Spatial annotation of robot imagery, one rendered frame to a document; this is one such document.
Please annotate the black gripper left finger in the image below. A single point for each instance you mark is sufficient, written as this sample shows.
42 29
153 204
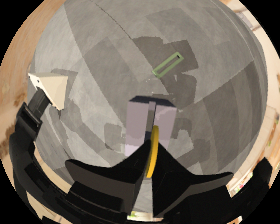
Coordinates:
122 180

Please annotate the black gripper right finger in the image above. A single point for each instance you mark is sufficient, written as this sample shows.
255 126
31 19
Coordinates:
171 182

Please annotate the gold coin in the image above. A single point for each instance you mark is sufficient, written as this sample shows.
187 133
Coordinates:
154 149

